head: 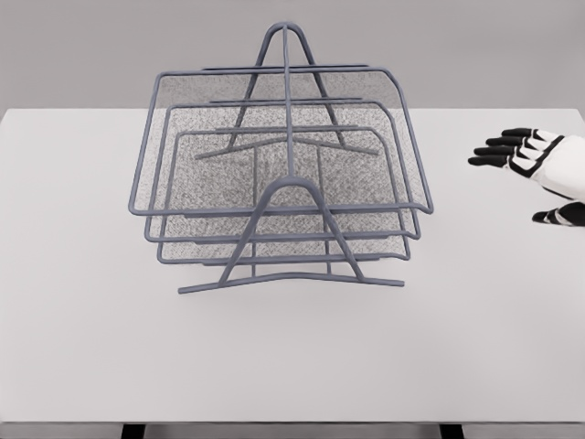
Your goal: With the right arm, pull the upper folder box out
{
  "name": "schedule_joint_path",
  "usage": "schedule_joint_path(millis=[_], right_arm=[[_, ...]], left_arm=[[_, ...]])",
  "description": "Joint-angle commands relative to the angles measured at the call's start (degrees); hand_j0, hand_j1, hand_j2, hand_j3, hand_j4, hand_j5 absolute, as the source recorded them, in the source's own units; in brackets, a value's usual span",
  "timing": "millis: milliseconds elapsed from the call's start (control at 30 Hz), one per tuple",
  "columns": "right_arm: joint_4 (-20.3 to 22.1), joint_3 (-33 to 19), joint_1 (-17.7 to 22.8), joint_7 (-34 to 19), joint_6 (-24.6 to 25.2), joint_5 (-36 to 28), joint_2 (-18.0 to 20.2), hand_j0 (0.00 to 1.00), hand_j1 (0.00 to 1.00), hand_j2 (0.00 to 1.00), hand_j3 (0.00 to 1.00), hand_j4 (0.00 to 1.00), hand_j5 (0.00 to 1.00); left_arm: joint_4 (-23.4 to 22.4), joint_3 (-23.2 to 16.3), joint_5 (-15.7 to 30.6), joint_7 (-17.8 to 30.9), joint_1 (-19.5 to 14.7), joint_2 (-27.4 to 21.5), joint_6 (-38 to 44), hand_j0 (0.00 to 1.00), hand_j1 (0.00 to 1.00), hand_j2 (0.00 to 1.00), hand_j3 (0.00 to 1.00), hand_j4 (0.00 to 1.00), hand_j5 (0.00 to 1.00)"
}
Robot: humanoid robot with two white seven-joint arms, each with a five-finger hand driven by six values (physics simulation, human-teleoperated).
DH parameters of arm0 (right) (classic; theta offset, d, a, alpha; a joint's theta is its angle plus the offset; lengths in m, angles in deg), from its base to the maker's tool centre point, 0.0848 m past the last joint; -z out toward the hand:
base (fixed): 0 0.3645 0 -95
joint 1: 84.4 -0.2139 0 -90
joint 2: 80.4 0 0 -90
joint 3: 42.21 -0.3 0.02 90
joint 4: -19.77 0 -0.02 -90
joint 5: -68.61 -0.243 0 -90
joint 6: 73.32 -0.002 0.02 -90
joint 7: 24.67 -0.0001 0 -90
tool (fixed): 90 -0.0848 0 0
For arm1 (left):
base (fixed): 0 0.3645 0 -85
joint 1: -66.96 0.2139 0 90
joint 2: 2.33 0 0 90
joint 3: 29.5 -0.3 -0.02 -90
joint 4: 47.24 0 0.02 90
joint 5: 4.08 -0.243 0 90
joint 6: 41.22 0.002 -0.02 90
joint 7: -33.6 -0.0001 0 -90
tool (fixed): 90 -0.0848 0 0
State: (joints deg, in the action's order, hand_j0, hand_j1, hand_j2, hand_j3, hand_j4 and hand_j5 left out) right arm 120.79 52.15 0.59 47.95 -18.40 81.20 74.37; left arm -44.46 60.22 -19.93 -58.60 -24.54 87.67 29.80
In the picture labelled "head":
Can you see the grey mesh folder tray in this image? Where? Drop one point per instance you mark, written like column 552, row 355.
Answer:
column 205, row 227
column 192, row 91
column 196, row 252

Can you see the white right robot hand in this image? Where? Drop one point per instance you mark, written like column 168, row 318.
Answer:
column 560, row 164

